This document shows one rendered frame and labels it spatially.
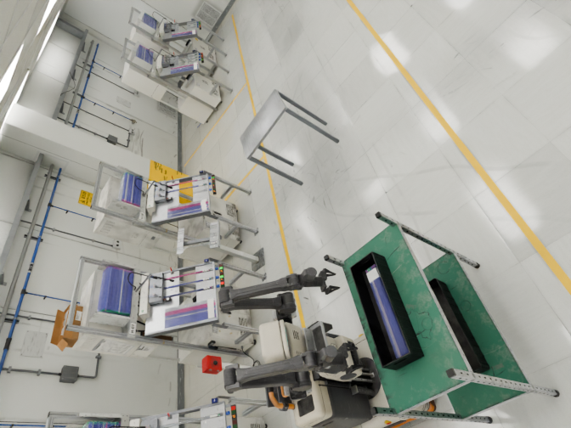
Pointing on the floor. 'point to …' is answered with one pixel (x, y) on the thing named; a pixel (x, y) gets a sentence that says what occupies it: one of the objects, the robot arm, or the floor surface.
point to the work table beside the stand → (264, 119)
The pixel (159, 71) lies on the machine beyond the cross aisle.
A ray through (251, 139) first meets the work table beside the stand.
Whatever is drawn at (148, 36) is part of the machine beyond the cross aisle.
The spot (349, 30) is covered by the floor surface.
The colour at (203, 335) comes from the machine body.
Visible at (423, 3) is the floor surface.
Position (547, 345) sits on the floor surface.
